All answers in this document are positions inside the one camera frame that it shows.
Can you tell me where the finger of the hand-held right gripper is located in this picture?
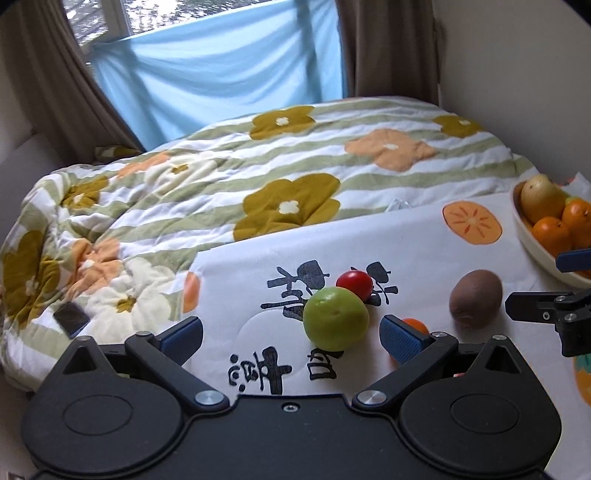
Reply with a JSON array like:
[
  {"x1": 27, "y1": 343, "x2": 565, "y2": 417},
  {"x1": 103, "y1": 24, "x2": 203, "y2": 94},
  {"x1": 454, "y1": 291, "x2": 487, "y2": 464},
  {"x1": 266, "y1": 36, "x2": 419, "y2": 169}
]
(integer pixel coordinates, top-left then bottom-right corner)
[
  {"x1": 555, "y1": 248, "x2": 591, "y2": 274},
  {"x1": 505, "y1": 292, "x2": 560, "y2": 325}
]

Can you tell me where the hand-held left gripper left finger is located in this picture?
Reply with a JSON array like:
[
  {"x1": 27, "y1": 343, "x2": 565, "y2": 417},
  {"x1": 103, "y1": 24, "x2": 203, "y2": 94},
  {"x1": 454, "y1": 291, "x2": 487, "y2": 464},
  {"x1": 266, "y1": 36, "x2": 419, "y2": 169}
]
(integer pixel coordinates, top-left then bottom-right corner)
[{"x1": 59, "y1": 316, "x2": 230, "y2": 415}]

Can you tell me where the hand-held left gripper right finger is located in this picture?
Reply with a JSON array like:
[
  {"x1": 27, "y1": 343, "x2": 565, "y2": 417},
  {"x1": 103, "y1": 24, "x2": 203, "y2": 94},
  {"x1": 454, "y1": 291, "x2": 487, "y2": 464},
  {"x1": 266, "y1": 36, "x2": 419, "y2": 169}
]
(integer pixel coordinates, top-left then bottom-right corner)
[{"x1": 352, "y1": 315, "x2": 531, "y2": 414}]

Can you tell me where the small mandarin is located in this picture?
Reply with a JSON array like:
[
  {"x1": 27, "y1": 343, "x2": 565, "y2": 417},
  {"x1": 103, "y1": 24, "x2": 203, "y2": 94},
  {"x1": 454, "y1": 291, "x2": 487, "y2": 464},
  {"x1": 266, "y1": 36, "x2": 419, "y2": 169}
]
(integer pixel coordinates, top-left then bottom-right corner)
[{"x1": 400, "y1": 317, "x2": 430, "y2": 336}]

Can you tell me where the medium orange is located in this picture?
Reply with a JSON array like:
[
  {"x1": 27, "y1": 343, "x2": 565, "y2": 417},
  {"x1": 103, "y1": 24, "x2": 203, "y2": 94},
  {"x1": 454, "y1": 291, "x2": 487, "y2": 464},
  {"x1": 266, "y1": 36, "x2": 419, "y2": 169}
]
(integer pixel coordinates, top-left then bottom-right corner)
[{"x1": 531, "y1": 216, "x2": 573, "y2": 258}]

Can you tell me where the cream bowl with duck print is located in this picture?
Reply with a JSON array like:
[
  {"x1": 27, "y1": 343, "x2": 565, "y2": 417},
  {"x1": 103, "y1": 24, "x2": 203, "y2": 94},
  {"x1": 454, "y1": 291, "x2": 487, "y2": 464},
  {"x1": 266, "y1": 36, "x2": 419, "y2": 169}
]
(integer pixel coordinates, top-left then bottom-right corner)
[{"x1": 510, "y1": 179, "x2": 591, "y2": 290}]

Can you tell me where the large orange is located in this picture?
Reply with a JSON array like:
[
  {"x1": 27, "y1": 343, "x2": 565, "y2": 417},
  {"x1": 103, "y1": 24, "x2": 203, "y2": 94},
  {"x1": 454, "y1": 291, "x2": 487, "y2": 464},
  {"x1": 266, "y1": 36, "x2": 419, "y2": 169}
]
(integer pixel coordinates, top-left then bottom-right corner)
[{"x1": 562, "y1": 198, "x2": 591, "y2": 250}]

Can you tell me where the brown kiwi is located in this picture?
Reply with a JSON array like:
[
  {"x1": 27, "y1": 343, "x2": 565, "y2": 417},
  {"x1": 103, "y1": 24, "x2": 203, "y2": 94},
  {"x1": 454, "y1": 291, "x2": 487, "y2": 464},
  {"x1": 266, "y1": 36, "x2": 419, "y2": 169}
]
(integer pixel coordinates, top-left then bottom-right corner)
[{"x1": 449, "y1": 270, "x2": 503, "y2": 329}]

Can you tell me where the green apple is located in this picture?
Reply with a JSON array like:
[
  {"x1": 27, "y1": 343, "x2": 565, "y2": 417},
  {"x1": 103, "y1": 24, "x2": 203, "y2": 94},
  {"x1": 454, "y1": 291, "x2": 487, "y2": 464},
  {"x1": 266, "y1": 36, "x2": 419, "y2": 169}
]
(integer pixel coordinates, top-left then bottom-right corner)
[{"x1": 302, "y1": 286, "x2": 370, "y2": 351}]

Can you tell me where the large yellow apple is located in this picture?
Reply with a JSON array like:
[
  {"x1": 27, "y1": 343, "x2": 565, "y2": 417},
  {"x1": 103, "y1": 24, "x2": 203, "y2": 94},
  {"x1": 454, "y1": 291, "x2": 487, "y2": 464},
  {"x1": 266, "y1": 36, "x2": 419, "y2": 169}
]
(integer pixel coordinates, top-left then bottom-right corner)
[{"x1": 520, "y1": 174, "x2": 570, "y2": 226}]

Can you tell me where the red cherry tomato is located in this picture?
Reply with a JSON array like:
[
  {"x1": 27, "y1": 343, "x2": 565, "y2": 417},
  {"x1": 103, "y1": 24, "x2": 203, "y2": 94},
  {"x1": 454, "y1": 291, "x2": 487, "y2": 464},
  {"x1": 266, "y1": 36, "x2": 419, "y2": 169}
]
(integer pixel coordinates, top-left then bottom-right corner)
[{"x1": 335, "y1": 270, "x2": 374, "y2": 304}]

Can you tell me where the white persimmon print tablecloth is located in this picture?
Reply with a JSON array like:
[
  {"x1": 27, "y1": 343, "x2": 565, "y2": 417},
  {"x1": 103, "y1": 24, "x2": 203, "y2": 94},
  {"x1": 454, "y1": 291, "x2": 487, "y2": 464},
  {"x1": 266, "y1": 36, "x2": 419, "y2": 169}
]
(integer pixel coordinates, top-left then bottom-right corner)
[{"x1": 182, "y1": 172, "x2": 591, "y2": 398}]

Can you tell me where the black smartphone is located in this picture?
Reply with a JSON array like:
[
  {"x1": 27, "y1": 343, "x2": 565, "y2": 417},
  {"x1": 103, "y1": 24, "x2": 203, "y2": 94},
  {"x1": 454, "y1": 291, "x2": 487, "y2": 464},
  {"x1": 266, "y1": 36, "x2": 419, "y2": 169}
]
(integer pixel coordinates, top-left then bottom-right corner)
[{"x1": 52, "y1": 302, "x2": 90, "y2": 339}]

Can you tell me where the floral striped quilt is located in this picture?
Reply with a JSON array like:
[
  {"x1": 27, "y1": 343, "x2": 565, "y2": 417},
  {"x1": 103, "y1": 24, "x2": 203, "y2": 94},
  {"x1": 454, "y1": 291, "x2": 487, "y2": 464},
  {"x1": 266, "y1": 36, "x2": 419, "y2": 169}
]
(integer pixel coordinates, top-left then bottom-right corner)
[{"x1": 0, "y1": 95, "x2": 542, "y2": 394}]

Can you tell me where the floral pillow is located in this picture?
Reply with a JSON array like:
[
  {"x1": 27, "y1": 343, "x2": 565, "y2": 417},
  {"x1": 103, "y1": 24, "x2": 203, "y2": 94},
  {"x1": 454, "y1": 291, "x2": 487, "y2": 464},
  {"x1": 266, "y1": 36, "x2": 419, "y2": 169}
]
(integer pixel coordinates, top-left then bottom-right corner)
[{"x1": 93, "y1": 145, "x2": 144, "y2": 163}]

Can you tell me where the grey headboard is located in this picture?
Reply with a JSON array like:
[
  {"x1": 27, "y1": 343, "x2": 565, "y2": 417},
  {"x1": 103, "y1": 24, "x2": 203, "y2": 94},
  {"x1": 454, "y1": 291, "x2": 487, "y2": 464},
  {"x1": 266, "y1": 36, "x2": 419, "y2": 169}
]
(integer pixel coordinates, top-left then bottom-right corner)
[{"x1": 0, "y1": 131, "x2": 95, "y2": 241}]

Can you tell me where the light blue cloth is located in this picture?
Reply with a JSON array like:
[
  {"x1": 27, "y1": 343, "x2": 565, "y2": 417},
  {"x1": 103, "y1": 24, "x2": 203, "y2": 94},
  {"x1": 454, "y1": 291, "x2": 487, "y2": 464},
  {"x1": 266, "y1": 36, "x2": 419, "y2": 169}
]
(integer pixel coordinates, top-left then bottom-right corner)
[{"x1": 89, "y1": 0, "x2": 350, "y2": 151}]

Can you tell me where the brown curtain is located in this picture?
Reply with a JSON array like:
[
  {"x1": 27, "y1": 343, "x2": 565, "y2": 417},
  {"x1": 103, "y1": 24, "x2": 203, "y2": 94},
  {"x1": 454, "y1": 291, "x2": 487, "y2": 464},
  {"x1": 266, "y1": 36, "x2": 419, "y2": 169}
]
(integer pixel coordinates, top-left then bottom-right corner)
[
  {"x1": 333, "y1": 0, "x2": 445, "y2": 103},
  {"x1": 0, "y1": 0, "x2": 145, "y2": 163}
]

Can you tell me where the white frame window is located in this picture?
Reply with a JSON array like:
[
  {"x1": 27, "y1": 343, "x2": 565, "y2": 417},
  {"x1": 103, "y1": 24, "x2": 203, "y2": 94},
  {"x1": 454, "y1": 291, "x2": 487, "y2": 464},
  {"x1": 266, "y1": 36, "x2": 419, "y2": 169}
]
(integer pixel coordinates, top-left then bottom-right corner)
[{"x1": 59, "y1": 0, "x2": 278, "y2": 48}]

